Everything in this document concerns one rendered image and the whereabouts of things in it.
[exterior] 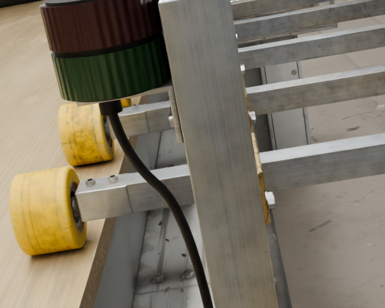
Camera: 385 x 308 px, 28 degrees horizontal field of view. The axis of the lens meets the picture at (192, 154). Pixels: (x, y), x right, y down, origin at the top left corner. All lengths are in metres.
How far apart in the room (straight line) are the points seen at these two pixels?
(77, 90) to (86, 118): 0.57
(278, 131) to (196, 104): 2.71
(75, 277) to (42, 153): 0.41
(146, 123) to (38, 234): 0.28
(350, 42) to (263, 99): 0.29
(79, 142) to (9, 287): 0.28
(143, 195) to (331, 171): 0.18
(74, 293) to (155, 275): 0.60
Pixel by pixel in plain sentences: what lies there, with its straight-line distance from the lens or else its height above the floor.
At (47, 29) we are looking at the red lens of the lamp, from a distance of 0.39.
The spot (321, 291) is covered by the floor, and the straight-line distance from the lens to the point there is 2.40.
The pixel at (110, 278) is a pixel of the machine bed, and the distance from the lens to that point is 1.09.
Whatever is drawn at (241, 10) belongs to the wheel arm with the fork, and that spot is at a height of 0.94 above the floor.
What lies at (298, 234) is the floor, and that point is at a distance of 2.76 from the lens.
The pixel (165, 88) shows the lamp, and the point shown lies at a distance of 0.39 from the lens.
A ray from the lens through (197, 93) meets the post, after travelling 0.39.
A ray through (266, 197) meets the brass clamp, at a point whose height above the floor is 0.95.
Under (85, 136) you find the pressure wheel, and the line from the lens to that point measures 0.95.
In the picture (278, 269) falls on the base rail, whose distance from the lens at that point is 1.07.
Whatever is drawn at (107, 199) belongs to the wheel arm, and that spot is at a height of 0.95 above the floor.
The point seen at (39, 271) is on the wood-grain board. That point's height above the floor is 0.90.
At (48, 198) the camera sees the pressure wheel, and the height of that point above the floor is 0.97.
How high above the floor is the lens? 1.21
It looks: 19 degrees down
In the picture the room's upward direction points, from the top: 10 degrees counter-clockwise
